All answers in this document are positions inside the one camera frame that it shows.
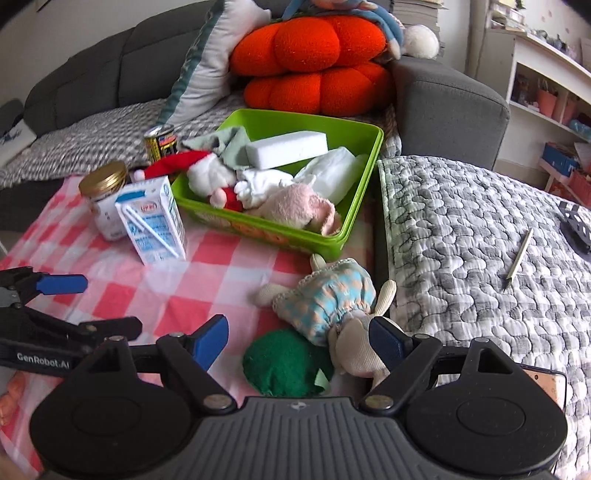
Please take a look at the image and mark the white blue milk carton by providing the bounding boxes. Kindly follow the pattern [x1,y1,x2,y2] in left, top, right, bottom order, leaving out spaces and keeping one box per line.
[115,176,186,265]

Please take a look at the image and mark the jar with gold lid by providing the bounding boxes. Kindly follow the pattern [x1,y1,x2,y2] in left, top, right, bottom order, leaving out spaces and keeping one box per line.
[78,161,127,241]

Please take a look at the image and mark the orange knot cushion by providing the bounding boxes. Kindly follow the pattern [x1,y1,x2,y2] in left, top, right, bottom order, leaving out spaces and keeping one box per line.
[229,15,391,117]

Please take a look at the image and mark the stack of books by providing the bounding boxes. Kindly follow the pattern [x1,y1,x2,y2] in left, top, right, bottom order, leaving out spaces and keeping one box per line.
[392,0,446,34]

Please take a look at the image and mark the pencil on blanket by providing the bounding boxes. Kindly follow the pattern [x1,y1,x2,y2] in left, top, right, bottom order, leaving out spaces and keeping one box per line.
[505,229,534,284]

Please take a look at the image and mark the white foam block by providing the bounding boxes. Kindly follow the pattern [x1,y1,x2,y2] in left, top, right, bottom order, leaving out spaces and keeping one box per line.
[245,131,329,170]

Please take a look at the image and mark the grey fabric sofa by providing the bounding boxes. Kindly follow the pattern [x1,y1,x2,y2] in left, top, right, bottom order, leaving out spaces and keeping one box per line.
[0,0,512,232]

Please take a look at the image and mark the yellow tin can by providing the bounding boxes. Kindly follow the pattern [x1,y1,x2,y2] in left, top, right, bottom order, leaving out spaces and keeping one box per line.
[143,124,178,164]

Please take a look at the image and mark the white round plush ball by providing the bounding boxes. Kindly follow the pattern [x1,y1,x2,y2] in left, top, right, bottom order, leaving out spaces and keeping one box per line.
[403,25,440,60]

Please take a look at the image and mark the green plastic bin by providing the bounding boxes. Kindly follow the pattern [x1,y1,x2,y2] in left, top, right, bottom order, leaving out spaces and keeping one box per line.
[171,108,384,261]

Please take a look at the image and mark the red white santa plush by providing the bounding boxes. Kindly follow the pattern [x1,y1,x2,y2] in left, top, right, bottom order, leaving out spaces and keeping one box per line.
[131,150,245,212]

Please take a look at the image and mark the grey white quilted blanket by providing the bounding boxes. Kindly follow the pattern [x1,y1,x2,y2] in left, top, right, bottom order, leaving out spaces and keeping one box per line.
[374,156,590,479]

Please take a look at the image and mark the white shelf unit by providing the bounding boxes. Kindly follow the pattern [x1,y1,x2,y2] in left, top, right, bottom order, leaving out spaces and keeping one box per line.
[469,1,590,189]

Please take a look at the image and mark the blue monkey plush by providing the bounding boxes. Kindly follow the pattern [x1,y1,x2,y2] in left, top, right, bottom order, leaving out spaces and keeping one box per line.
[281,0,405,60]

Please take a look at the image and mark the bunny doll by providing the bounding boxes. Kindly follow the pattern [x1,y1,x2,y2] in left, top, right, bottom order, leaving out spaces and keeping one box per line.
[253,254,398,385]

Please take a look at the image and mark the green felt soft toy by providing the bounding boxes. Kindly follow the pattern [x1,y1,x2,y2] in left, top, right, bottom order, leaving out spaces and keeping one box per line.
[242,328,335,398]

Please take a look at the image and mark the pink plush towel toy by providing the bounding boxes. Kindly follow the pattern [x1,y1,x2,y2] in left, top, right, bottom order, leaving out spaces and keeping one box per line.
[246,183,342,236]

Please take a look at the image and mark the white teal-trimmed pillow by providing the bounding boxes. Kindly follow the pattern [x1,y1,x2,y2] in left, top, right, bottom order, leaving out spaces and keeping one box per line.
[156,0,271,126]

